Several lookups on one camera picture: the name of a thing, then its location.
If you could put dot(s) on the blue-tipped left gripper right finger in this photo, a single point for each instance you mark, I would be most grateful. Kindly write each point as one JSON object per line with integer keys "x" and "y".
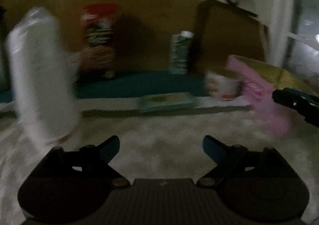
{"x": 228, "y": 159}

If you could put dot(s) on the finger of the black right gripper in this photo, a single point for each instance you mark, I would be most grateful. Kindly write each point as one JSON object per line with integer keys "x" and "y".
{"x": 305, "y": 104}

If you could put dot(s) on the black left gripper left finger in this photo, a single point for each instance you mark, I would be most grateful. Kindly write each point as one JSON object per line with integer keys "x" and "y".
{"x": 94, "y": 161}

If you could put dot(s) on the yellow card box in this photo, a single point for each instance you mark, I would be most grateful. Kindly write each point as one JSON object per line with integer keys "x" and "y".
{"x": 164, "y": 102}

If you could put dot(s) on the pink macaron tin box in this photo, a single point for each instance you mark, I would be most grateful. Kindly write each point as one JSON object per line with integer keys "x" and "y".
{"x": 259, "y": 81}

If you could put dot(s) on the patterned tablecloth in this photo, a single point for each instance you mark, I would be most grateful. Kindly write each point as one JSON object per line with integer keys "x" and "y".
{"x": 160, "y": 147}

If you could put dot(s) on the cotton swab container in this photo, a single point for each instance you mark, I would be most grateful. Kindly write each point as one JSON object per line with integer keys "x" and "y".
{"x": 223, "y": 84}

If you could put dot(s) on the white kettle in plastic bag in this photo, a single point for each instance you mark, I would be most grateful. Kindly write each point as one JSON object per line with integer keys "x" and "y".
{"x": 42, "y": 78}

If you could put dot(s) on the red snack bag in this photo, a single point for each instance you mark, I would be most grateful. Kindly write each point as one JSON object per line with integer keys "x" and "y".
{"x": 98, "y": 54}

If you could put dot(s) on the brown tray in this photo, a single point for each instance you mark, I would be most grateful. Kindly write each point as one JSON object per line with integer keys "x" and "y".
{"x": 221, "y": 30}

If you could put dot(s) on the green drink carton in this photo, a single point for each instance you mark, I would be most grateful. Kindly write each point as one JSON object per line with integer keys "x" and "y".
{"x": 179, "y": 48}

